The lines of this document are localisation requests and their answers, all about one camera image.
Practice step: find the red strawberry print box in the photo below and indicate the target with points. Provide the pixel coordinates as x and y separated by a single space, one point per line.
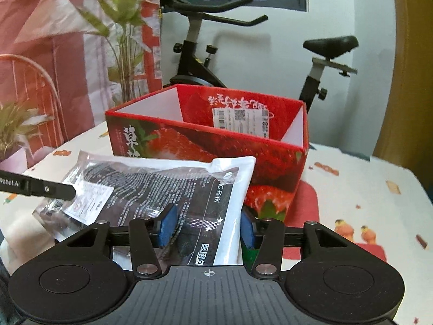
203 142

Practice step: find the tall green leafy plant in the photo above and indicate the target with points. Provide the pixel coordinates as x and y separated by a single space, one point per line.
127 40

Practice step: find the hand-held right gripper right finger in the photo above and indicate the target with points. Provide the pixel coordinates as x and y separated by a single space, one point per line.
248 230

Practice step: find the clear plastic bag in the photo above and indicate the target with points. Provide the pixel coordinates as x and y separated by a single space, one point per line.
59 206

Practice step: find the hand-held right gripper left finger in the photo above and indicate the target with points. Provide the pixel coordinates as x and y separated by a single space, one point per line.
166 226

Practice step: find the small green potted plant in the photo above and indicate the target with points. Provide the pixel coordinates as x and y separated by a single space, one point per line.
17 125

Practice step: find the wooden door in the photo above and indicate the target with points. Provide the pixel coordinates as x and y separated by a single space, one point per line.
409 91

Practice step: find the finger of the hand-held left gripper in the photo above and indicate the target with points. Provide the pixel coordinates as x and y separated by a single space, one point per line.
50 189

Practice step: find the white and black gauze packet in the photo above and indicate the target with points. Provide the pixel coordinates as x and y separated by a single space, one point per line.
233 210

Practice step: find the red and white printed curtain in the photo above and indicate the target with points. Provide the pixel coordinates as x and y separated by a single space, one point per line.
33 17

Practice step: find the black exercise bike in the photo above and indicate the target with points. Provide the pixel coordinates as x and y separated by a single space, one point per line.
199 67

